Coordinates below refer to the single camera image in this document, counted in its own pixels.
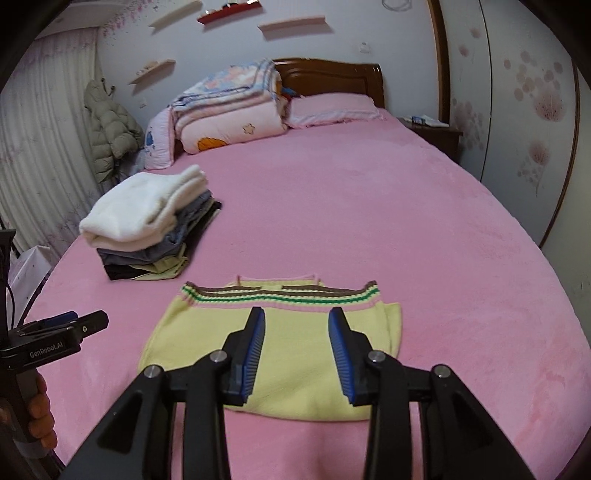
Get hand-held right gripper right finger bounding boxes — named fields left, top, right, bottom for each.
left=327, top=307, right=539, bottom=480

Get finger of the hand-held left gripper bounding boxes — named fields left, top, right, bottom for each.
left=74, top=310, right=110, bottom=341
left=21, top=311, right=79, bottom=334

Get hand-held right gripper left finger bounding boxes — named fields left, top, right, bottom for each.
left=60, top=306, right=267, bottom=480

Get yellow striped knit cardigan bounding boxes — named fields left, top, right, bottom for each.
left=139, top=273, right=402, bottom=423

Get person's left hand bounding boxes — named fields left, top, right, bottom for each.
left=25, top=371, right=58, bottom=450

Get white box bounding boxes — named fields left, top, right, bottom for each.
left=7, top=246, right=51, bottom=319

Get black folded garment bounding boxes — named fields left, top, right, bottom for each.
left=104, top=200, right=222, bottom=281

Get black stand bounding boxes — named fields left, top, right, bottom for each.
left=0, top=228, right=19, bottom=333

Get pale yellow folded garment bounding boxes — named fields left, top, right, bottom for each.
left=134, top=254, right=190, bottom=281

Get white folded sweater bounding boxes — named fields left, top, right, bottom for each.
left=79, top=165, right=208, bottom=252

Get grey folded garment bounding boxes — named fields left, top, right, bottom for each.
left=97, top=189, right=218, bottom=266

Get pink bed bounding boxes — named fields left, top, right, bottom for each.
left=21, top=92, right=580, bottom=480

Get white pink curtain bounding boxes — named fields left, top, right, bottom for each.
left=0, top=32, right=105, bottom=264

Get beige puffer jacket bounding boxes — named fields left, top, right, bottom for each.
left=84, top=78, right=145, bottom=185

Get cartoon print pillow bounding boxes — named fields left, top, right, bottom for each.
left=144, top=108, right=178, bottom=171

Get pink folded quilt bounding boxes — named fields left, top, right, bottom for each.
left=173, top=88, right=289, bottom=154

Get wooden nightstand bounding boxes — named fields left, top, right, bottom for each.
left=399, top=115, right=464, bottom=162

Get pink pillow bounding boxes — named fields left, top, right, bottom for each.
left=286, top=92, right=385, bottom=130

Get patterned folded quilt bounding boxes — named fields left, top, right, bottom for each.
left=171, top=58, right=283, bottom=112

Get wooden headboard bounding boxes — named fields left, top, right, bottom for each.
left=273, top=58, right=385, bottom=109

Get floral wardrobe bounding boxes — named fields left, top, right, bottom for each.
left=427, top=0, right=591, bottom=324

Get beige wall shelf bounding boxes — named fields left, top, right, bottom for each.
left=148, top=0, right=203, bottom=29
left=128, top=59, right=176, bottom=85
left=257, top=16, right=326, bottom=34

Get red wall shelf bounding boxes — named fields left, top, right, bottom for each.
left=197, top=0, right=262, bottom=24

